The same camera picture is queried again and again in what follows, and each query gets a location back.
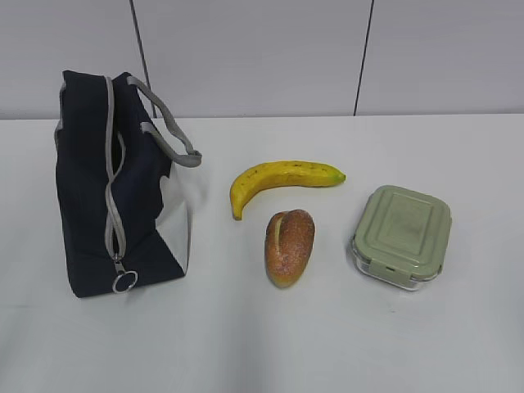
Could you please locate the navy blue lunch bag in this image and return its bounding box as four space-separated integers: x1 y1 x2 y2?
54 70 201 298

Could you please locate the green lid glass container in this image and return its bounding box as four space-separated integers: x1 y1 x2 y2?
349 185 452 291

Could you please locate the yellow banana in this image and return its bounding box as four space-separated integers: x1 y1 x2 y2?
229 160 346 220

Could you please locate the brown bread roll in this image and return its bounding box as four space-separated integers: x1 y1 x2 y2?
264 210 315 288

